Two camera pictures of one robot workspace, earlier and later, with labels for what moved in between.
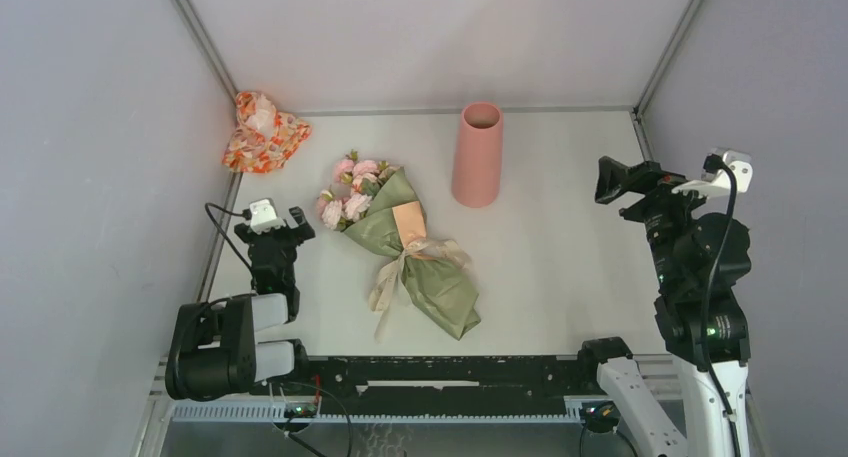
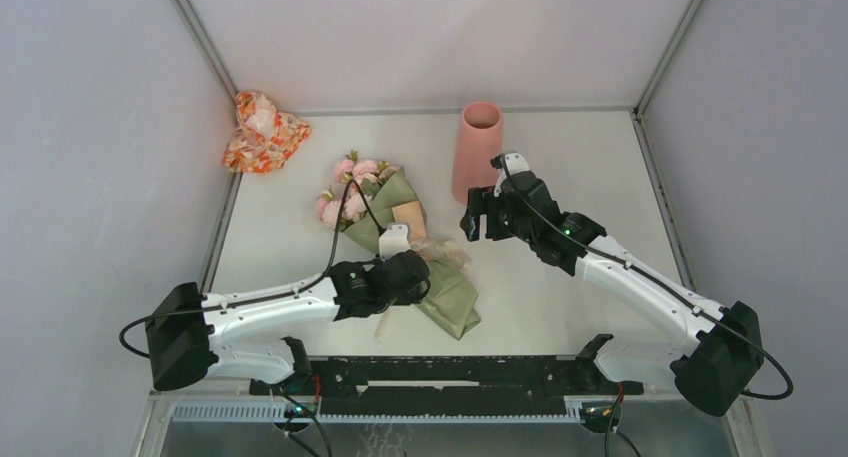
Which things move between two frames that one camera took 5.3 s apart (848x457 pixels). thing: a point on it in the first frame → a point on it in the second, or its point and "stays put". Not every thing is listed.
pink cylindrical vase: x=477 y=170 stays put
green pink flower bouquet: x=380 y=204 stays put
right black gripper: x=653 y=180 → x=482 y=201
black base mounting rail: x=435 y=385 stays put
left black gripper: x=297 y=235 → x=412 y=296
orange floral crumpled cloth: x=263 y=138 stays put
